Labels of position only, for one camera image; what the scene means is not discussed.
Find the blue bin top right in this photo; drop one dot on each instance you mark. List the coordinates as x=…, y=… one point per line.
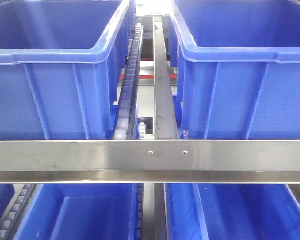
x=238, y=68

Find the blue bin bottom centre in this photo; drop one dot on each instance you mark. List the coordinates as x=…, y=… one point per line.
x=81, y=212

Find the blue bin top left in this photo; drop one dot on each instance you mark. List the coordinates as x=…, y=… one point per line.
x=60, y=65

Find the stainless steel shelf rack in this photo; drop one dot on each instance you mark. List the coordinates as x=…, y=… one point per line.
x=150, y=161

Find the roller conveyor track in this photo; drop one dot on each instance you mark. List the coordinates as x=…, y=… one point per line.
x=126, y=126

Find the blue bin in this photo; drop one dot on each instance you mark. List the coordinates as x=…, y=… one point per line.
x=60, y=65
x=81, y=212
x=232, y=212
x=238, y=68

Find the blue bin bottom right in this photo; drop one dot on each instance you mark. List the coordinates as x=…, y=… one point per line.
x=232, y=212

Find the steel divider rail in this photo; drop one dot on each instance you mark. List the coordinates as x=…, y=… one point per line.
x=165, y=116

